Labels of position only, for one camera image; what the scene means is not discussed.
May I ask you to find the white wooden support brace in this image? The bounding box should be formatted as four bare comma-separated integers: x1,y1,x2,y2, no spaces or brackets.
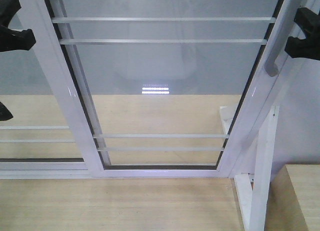
227,105,280,231

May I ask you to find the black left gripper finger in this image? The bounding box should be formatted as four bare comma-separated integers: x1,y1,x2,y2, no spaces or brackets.
0,0,21,28
0,25,36,52

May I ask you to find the white fixed glass panel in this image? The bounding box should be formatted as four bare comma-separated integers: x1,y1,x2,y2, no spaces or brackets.
0,29,103,177

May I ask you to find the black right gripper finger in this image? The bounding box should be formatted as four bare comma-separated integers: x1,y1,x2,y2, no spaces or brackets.
294,7,320,38
284,36,320,61

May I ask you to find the white door frame post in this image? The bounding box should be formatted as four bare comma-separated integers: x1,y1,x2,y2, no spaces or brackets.
226,5,320,178

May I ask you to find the grey metal door handle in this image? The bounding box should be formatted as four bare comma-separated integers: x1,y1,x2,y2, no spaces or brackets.
264,0,302,77

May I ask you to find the light wooden box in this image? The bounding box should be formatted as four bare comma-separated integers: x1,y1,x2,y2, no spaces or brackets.
265,164,320,231

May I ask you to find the white framed sliding glass door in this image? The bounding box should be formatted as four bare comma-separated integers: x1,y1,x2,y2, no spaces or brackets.
18,0,284,178

